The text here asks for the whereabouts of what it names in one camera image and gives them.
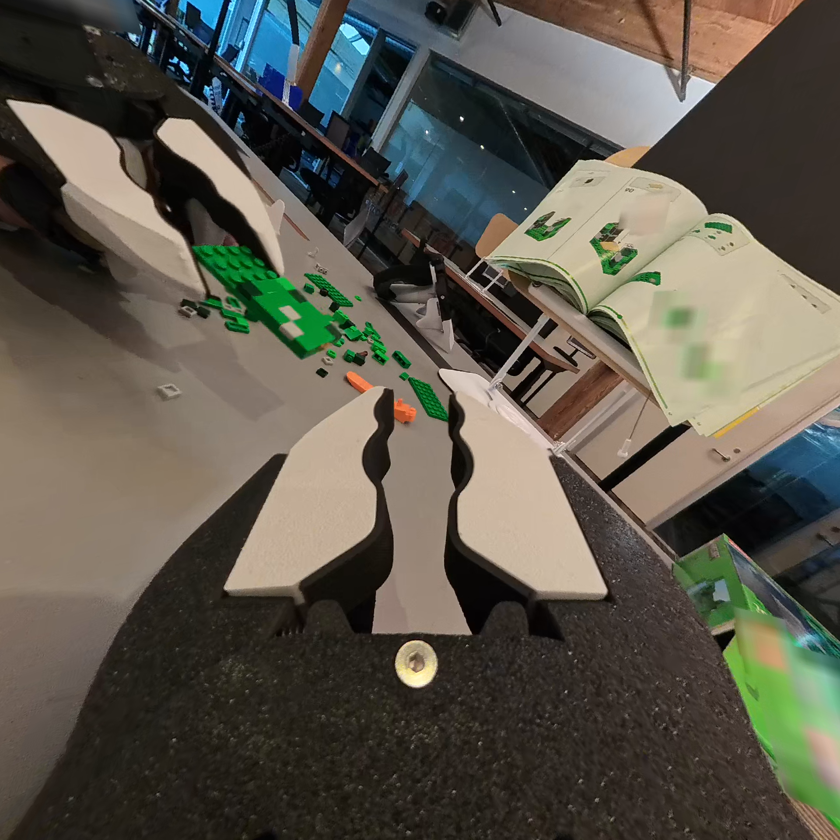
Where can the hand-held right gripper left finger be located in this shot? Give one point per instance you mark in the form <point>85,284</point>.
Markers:
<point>308,518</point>

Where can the open instruction booklet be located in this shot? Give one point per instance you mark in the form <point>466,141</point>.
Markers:
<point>774,315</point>

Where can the large window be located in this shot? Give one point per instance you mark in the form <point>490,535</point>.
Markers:
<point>275,39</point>

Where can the green lego box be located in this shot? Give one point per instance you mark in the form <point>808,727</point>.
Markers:
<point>787,709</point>
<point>709,577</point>

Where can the wooden desk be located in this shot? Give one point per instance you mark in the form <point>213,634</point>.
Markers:
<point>512,315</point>

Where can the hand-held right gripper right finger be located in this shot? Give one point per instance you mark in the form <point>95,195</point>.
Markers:
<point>525,518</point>

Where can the black and white device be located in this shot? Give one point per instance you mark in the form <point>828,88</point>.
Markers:
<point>407,282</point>

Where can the green lego plate assembly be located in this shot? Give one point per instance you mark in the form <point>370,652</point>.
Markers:
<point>282,308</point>

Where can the glass partition wall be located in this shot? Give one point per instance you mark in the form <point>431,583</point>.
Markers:
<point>492,151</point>

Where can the long office desk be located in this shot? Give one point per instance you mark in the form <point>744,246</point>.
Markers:
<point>295,131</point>

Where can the green studded lego plate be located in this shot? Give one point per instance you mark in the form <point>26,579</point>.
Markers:
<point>328,289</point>
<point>430,397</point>

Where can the orange brick separator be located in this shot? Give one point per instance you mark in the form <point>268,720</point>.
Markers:
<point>359,382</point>

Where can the pile of lego pieces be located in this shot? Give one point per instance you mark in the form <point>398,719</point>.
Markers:
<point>236,325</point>

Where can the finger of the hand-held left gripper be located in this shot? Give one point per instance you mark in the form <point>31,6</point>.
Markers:
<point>223,177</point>
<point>105,190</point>

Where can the tan chair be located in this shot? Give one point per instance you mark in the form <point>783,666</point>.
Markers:
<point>495,236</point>
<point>627,157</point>

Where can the wooden beam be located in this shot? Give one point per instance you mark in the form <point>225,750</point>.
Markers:
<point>321,46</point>

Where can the clear book stand white base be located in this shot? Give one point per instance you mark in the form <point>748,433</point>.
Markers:
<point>469,384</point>

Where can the small grey lego tile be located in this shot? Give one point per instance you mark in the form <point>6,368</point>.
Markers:
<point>169,392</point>

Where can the black panel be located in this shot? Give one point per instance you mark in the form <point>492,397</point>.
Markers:
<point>754,131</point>

